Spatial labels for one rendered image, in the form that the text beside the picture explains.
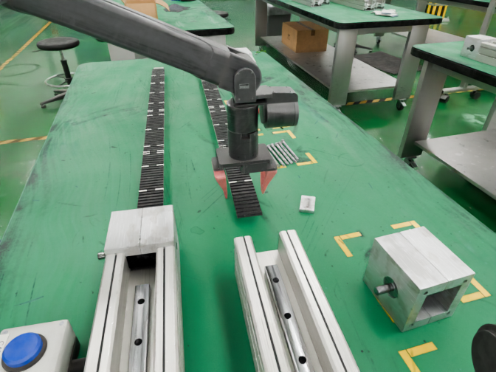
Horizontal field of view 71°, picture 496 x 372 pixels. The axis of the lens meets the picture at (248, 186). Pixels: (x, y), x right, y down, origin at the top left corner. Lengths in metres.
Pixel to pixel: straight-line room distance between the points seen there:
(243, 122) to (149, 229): 0.24
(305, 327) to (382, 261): 0.16
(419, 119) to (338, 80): 0.92
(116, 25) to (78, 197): 0.41
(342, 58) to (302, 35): 1.36
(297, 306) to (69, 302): 0.35
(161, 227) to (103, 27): 0.30
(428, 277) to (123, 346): 0.40
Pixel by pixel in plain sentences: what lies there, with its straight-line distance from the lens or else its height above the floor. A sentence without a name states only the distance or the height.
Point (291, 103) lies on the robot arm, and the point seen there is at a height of 1.01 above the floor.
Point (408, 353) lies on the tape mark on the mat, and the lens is 0.57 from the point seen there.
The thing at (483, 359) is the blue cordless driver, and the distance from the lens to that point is 0.36.
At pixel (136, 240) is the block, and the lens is 0.55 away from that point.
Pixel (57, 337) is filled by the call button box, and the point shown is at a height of 0.84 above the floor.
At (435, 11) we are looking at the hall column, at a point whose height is 0.18.
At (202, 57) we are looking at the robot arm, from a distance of 0.58.
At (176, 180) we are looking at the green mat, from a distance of 0.83.
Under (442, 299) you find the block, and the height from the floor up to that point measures 0.81.
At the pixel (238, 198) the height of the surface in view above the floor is 0.81.
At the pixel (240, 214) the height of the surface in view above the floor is 0.80.
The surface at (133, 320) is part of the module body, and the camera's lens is 0.50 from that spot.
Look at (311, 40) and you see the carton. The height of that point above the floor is 0.34.
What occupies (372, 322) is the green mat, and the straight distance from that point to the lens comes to 0.58.
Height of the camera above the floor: 1.23
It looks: 35 degrees down
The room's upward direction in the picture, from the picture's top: straight up
